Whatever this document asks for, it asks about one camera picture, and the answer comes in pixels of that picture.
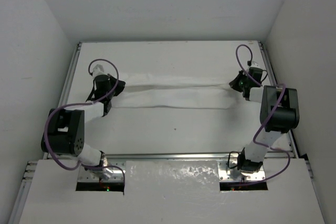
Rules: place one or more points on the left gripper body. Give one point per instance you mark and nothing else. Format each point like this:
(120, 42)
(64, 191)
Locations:
(115, 86)

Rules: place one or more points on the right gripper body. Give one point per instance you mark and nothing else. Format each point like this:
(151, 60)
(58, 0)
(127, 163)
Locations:
(241, 82)

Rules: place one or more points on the white t-shirt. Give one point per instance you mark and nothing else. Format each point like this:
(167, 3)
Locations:
(144, 90)

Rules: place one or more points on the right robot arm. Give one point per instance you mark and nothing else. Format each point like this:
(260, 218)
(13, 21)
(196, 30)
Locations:
(279, 113)

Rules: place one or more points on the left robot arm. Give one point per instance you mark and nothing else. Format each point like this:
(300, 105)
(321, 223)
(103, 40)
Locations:
(65, 130)

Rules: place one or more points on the white front cover panel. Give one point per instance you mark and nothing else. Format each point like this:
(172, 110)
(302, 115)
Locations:
(173, 192)

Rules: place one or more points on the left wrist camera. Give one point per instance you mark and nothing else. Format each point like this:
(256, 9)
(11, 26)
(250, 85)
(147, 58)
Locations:
(97, 71)

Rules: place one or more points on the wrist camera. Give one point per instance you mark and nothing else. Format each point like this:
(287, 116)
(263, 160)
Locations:
(254, 64)
(97, 71)

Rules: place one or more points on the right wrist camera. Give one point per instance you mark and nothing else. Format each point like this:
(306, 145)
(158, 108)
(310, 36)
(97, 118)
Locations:
(254, 64)

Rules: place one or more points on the aluminium table frame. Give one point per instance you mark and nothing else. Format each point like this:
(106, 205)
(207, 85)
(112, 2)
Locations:
(166, 134)

